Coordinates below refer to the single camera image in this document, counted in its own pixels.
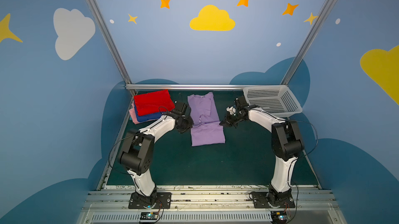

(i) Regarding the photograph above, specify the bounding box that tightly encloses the purple t shirt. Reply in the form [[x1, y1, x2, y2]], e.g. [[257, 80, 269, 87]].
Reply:
[[188, 92, 225, 147]]

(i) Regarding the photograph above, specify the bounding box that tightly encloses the white plastic laundry basket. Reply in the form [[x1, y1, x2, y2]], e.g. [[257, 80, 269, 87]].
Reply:
[[243, 85, 302, 118]]

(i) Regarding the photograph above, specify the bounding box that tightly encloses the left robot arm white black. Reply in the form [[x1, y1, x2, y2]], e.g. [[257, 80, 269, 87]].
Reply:
[[117, 114, 194, 208]]

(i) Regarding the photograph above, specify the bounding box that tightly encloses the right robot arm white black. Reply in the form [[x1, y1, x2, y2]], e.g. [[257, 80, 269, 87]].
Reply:
[[220, 106, 304, 208]]

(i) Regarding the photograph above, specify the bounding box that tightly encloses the folded red t shirt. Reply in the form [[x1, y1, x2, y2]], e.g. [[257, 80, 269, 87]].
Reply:
[[134, 90, 175, 116]]

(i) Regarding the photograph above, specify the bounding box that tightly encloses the folded pink t shirt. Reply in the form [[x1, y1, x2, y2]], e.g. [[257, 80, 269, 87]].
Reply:
[[129, 104, 140, 124]]

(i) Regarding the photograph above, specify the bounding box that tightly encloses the rear horizontal aluminium bar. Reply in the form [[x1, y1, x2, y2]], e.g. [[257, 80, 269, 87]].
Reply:
[[125, 83, 288, 91]]

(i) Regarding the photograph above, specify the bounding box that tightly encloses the left controller circuit board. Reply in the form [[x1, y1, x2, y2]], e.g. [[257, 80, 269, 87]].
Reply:
[[139, 212, 159, 222]]

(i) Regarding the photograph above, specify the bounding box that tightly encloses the controller circuit board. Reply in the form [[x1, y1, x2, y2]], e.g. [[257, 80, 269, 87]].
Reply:
[[139, 212, 159, 222], [271, 212, 288, 224]]

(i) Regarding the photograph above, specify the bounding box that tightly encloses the right controller circuit board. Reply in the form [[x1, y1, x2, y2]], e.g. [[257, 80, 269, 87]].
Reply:
[[271, 212, 288, 224]]

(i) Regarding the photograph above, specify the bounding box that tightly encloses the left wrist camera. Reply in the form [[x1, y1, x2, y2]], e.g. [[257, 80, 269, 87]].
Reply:
[[173, 101, 188, 116]]

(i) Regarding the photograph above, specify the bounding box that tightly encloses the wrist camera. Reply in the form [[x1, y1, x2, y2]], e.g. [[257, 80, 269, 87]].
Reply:
[[173, 101, 188, 116], [226, 96, 249, 115]]

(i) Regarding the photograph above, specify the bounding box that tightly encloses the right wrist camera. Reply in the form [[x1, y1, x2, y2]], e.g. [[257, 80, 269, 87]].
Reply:
[[226, 96, 249, 115]]

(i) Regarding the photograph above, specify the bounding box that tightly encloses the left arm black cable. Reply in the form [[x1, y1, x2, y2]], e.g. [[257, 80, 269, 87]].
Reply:
[[107, 135, 132, 172]]

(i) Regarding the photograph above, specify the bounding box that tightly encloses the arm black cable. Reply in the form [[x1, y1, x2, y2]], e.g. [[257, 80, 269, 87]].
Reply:
[[107, 135, 132, 172], [289, 120, 319, 159]]

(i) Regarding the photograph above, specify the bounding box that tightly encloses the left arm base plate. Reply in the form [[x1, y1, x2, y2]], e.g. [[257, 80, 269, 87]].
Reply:
[[128, 192, 171, 209]]

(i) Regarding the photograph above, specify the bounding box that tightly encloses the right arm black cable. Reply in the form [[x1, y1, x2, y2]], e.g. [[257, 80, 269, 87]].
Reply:
[[289, 120, 319, 159]]

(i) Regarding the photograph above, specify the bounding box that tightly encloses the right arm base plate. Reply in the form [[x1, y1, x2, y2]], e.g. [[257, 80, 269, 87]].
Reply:
[[249, 191, 296, 208]]

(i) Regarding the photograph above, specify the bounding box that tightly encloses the aluminium rail base frame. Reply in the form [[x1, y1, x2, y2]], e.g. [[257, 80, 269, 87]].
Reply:
[[78, 185, 346, 224]]

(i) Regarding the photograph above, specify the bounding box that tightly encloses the left slanted aluminium post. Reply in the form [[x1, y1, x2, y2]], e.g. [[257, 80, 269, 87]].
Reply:
[[85, 0, 136, 96]]

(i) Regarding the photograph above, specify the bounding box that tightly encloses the slanted aluminium post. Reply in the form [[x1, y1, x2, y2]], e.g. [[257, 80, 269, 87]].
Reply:
[[281, 0, 338, 86], [85, 0, 136, 96]]

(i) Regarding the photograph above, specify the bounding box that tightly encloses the right slanted aluminium post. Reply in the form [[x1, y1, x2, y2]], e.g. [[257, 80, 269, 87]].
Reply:
[[281, 0, 338, 86]]

